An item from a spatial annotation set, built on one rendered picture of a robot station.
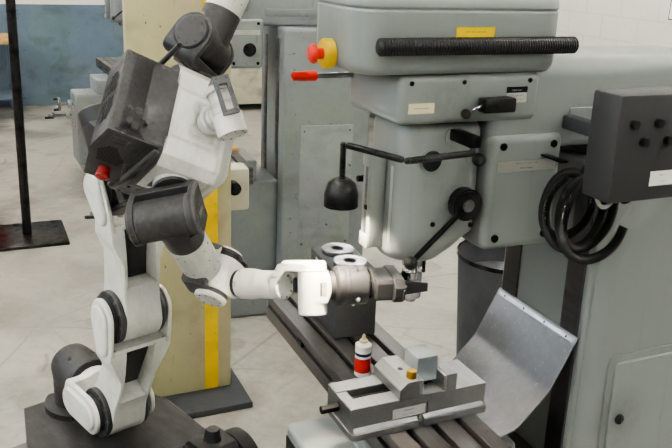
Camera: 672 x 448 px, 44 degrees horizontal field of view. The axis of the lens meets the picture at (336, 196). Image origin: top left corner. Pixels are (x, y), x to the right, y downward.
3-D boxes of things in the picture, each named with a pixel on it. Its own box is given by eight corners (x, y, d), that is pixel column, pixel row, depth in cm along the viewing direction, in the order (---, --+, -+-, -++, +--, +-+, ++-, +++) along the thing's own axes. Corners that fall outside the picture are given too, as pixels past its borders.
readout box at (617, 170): (611, 207, 155) (627, 96, 149) (579, 193, 163) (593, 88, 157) (690, 198, 163) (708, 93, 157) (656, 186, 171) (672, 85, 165)
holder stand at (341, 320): (333, 339, 222) (336, 270, 216) (308, 306, 242) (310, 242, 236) (375, 334, 226) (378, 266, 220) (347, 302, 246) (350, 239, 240)
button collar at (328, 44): (327, 70, 162) (328, 39, 160) (316, 66, 167) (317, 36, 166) (337, 70, 163) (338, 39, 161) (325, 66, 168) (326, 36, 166)
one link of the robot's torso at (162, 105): (49, 205, 186) (109, 150, 160) (83, 80, 201) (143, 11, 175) (167, 244, 201) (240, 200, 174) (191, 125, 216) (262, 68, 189)
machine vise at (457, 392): (351, 442, 176) (353, 397, 173) (323, 407, 189) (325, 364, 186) (487, 411, 190) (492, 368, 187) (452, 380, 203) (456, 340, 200)
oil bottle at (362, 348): (358, 379, 202) (360, 338, 199) (351, 371, 206) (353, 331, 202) (372, 376, 204) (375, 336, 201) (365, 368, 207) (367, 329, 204)
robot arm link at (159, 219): (153, 261, 179) (132, 231, 167) (152, 225, 184) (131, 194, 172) (205, 251, 178) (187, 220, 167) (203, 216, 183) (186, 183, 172)
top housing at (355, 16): (358, 78, 154) (362, -10, 150) (307, 59, 177) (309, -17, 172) (561, 72, 173) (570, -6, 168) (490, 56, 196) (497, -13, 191)
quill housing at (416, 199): (399, 273, 174) (409, 124, 164) (358, 241, 192) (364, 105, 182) (475, 263, 181) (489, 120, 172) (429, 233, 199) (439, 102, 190)
